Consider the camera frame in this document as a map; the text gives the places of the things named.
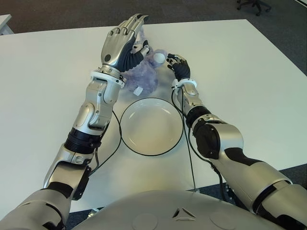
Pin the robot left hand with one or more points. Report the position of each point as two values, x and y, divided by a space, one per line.
120 48

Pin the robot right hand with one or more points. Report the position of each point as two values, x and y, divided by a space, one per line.
181 69

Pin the purple plush bunny doll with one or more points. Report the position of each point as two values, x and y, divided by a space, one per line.
144 76

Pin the robot left arm silver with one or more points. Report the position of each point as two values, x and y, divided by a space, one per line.
79 148

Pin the robot right arm silver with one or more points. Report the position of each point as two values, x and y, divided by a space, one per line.
230 143

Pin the white plate black rim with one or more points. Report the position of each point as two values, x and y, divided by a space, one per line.
151 127

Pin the black office chair base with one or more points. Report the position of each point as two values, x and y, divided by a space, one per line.
254 5

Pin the silver robot torso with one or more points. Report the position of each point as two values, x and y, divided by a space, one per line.
168 210

